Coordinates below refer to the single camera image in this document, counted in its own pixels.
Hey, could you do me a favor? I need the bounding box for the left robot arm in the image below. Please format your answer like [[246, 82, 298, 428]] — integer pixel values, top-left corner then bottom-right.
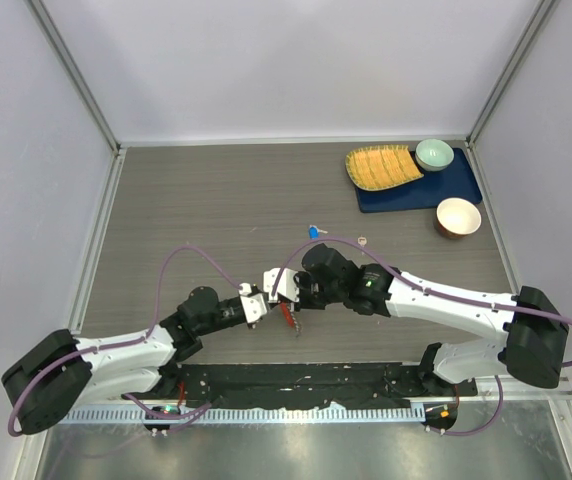
[[1, 285, 266, 437]]

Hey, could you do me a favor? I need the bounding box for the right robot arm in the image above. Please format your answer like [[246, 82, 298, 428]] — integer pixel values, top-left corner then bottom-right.
[[294, 244, 568, 395]]

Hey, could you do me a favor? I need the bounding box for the blue tagged key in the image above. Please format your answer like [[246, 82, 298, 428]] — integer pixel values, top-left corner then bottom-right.
[[308, 225, 327, 240]]

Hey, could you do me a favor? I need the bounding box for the yellow woven bamboo plate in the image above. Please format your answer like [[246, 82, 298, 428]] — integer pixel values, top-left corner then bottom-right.
[[345, 144, 423, 192]]

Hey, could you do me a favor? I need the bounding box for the brown white bowl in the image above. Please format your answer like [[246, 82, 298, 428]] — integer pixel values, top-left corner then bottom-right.
[[436, 197, 482, 238]]

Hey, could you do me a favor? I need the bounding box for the light green bowl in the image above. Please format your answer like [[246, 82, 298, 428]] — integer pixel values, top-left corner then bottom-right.
[[415, 139, 454, 172]]

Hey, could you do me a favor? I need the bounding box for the dark blue tray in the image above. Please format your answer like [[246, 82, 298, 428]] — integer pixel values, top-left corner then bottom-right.
[[355, 148, 483, 214]]

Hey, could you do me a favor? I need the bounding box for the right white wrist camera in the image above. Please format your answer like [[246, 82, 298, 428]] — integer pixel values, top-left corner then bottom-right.
[[262, 268, 300, 304]]

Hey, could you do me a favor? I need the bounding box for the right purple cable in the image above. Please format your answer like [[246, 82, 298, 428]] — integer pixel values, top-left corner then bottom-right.
[[270, 236, 572, 435]]

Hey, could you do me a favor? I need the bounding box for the purple cable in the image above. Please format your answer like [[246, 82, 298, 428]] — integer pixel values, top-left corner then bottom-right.
[[6, 244, 245, 438], [270, 236, 572, 435]]

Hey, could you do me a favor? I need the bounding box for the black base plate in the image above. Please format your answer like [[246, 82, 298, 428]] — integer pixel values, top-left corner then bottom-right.
[[175, 362, 478, 410]]

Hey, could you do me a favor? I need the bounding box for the white slotted cable duct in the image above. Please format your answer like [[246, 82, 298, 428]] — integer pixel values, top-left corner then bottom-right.
[[61, 403, 425, 426]]

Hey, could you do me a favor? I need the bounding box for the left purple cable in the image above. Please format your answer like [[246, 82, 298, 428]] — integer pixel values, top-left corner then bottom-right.
[[6, 244, 245, 438]]

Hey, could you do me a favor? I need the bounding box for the right aluminium frame post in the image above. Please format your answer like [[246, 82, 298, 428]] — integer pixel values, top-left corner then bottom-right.
[[465, 0, 560, 149]]

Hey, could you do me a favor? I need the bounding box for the aluminium frame post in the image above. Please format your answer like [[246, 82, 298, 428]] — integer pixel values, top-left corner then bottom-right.
[[25, 0, 121, 155], [465, 0, 560, 149]]

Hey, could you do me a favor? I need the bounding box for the left aluminium frame post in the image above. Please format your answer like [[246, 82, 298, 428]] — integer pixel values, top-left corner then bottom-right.
[[25, 0, 121, 155]]

